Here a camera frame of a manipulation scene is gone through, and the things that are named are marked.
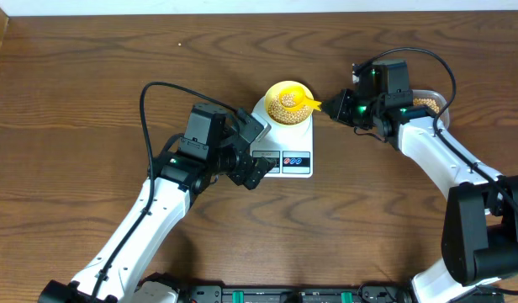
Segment yellow measuring scoop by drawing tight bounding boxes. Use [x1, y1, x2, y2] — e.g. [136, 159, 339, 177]
[278, 86, 321, 112]

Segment pale yellow bowl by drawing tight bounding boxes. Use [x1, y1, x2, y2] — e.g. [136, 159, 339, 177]
[263, 81, 314, 125]

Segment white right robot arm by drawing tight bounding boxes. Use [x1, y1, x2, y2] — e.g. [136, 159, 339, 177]
[320, 88, 518, 302]

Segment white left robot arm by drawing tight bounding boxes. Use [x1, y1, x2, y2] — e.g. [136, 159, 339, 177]
[38, 104, 275, 302]

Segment white digital kitchen scale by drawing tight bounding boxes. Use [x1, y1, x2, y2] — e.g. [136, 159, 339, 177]
[250, 98, 314, 178]

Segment soybeans in bowl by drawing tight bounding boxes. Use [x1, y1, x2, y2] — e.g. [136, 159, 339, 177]
[267, 96, 312, 125]

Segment soybeans pile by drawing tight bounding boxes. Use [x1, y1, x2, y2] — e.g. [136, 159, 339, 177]
[413, 98, 441, 114]

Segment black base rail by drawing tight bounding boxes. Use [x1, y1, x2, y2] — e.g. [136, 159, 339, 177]
[136, 284, 505, 303]

